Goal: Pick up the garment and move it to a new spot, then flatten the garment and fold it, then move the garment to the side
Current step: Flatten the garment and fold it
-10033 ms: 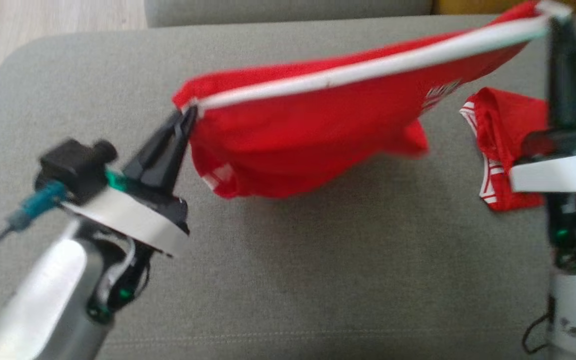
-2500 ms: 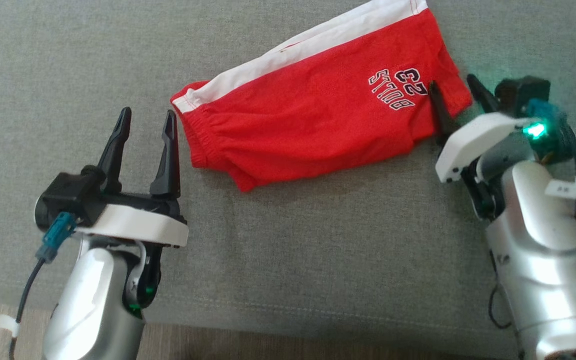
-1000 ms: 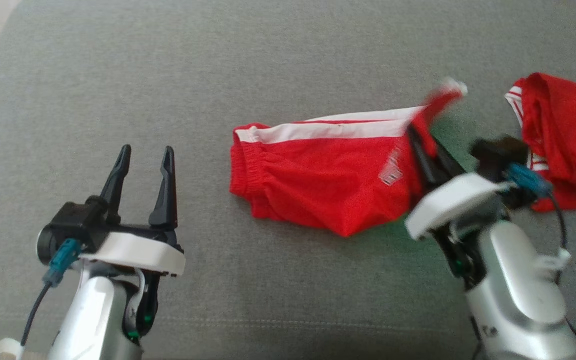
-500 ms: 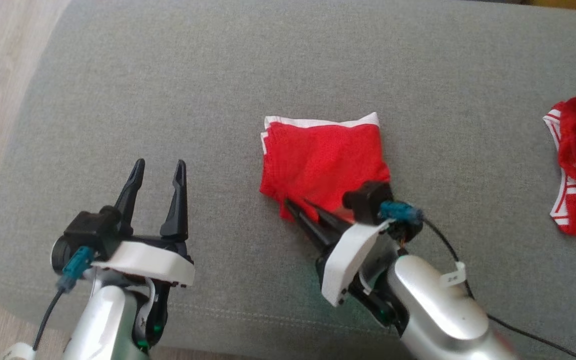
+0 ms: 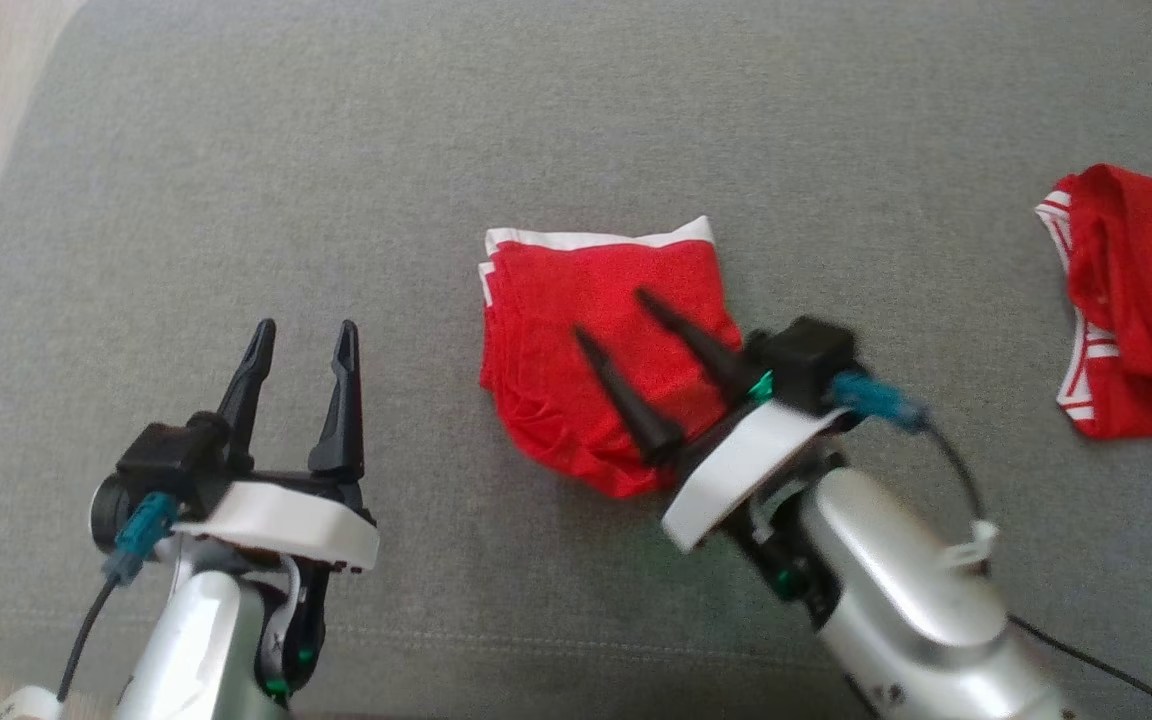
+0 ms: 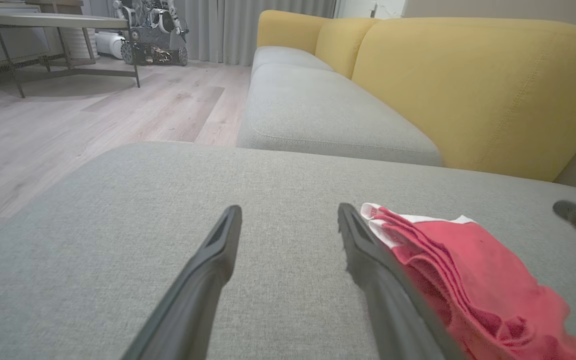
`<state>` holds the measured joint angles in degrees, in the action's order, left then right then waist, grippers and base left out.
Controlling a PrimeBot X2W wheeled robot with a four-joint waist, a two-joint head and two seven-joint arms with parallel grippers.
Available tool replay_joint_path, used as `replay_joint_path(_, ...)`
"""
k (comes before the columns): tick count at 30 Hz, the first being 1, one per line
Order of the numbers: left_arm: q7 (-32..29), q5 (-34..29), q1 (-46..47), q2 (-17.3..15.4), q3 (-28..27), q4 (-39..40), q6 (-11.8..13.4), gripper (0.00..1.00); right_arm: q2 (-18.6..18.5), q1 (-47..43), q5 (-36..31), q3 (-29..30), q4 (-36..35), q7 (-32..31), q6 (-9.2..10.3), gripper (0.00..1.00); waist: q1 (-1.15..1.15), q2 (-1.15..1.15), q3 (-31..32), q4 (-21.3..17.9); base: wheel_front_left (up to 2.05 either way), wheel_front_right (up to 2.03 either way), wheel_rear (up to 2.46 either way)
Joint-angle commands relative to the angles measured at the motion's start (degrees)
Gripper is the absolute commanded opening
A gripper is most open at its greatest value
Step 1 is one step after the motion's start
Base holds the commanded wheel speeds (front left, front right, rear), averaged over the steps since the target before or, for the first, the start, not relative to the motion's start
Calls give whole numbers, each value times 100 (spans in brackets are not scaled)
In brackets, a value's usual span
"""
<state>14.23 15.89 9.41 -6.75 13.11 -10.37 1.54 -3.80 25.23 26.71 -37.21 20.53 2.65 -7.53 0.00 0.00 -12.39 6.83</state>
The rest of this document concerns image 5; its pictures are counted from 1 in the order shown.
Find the red mesh shorts white trim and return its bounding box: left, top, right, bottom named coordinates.
left=479, top=215, right=745, bottom=501

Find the blue left camera connector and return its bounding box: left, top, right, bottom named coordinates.
left=101, top=492, right=180, bottom=586

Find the blue camera connector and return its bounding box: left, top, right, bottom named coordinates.
left=831, top=370, right=932, bottom=433
left=101, top=492, right=180, bottom=586

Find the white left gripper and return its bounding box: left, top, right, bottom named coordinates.
left=171, top=318, right=382, bottom=701

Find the black left camera cable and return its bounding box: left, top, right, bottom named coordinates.
left=56, top=578, right=122, bottom=701

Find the blue right camera connector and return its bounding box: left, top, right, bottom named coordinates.
left=831, top=370, right=932, bottom=433

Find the grey fabric sofa seat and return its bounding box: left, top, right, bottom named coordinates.
left=0, top=0, right=1152, bottom=720

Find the red basketball jersey number 23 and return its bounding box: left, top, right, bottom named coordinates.
left=1034, top=163, right=1152, bottom=441

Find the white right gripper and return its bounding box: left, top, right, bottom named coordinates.
left=573, top=287, right=837, bottom=631

